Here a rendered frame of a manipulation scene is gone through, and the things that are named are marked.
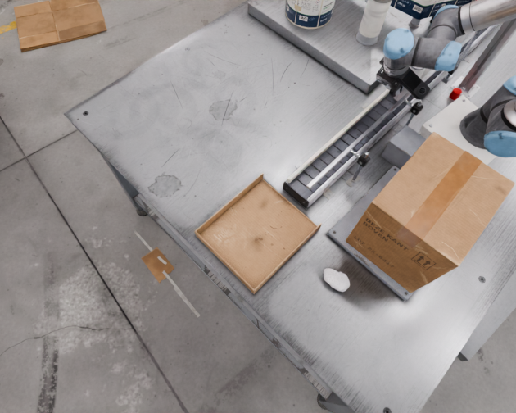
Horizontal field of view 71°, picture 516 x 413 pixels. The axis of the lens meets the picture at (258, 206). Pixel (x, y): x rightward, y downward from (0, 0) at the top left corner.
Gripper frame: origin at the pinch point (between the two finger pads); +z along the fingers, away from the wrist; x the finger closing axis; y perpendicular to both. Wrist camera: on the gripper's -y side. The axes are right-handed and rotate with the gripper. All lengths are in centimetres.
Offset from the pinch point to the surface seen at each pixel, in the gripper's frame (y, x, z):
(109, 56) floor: 196, 68, 69
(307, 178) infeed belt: 1.2, 43.9, -18.9
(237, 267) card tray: -3, 78, -33
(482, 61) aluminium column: -13.5, -28.6, 12.1
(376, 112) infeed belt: 1.9, 10.0, 0.6
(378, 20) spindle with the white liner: 25.0, -18.9, 4.5
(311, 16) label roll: 48.7, -6.9, 4.1
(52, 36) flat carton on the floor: 241, 84, 58
